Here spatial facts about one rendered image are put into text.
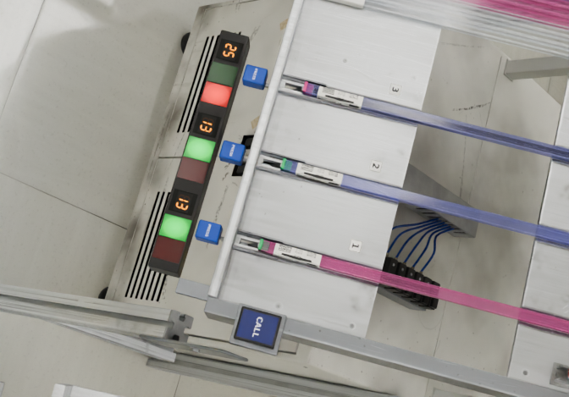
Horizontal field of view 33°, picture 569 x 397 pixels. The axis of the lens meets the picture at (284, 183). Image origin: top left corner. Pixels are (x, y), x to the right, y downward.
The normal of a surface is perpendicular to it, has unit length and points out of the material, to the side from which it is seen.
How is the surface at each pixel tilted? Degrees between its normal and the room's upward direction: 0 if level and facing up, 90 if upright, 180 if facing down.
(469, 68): 0
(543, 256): 48
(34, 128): 0
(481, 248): 0
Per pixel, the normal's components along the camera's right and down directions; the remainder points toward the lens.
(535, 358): 0.00, -0.27
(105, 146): 0.72, 0.00
